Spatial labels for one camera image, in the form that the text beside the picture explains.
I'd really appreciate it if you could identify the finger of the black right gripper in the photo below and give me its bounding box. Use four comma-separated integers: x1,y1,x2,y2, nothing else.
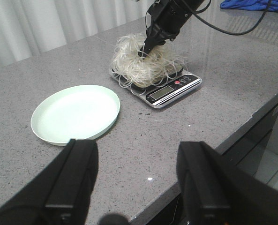
142,28,165,58

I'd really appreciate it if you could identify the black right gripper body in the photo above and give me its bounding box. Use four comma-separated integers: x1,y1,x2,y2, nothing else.
145,0,203,42

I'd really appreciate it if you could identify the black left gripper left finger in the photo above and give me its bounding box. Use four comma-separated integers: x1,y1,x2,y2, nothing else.
0,139,98,225

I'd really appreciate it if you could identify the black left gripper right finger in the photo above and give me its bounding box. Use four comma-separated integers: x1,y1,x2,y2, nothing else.
177,142,278,225

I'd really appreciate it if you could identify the white vermicelli noodle bundle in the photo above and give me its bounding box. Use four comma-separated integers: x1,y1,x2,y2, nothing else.
109,33,182,96

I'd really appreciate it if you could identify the silver black kitchen scale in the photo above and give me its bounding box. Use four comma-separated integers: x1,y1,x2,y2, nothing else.
110,65,202,108

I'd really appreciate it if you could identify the pale green round plate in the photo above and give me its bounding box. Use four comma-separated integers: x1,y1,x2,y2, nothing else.
30,85,120,146

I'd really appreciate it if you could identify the blue cloth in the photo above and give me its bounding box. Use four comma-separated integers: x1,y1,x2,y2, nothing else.
220,0,278,12

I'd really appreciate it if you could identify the white pleated curtain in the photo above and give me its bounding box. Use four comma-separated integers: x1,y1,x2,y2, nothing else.
0,0,151,67

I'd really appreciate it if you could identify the black cable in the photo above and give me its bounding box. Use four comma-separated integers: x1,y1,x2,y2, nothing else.
180,0,274,36

